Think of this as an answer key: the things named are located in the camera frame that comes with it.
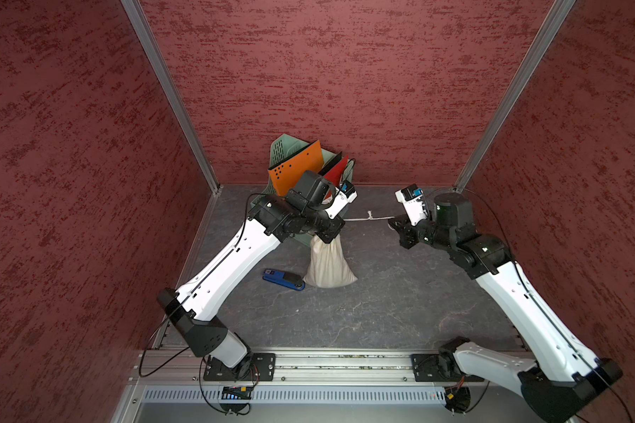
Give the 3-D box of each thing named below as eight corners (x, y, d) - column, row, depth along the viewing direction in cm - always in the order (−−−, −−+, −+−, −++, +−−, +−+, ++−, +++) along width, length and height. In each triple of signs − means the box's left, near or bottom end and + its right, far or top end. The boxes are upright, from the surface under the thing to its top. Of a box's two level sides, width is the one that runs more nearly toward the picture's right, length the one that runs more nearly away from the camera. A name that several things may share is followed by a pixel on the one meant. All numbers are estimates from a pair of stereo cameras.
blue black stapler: (264, 280, 93) (262, 275, 90) (268, 271, 96) (266, 266, 92) (303, 291, 91) (302, 287, 88) (306, 282, 93) (306, 277, 90)
